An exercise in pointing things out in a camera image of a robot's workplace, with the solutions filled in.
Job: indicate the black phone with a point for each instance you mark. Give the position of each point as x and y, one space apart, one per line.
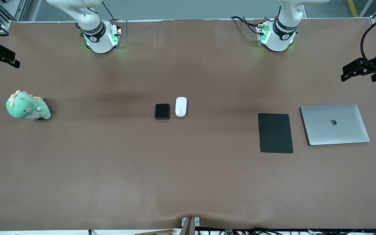
162 111

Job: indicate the white computer mouse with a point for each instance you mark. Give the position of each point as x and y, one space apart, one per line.
181 104

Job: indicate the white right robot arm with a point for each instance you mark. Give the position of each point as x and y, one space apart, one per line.
98 39

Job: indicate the black mouse pad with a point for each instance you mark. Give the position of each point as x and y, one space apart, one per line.
275 133

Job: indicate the green dinosaur plush toy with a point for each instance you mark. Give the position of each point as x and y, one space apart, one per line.
23 107

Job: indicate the silver laptop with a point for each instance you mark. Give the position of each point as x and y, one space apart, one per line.
335 125

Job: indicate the brown table cover mat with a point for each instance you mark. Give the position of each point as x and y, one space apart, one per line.
188 179

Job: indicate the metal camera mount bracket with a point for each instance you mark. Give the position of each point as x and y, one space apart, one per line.
188 227

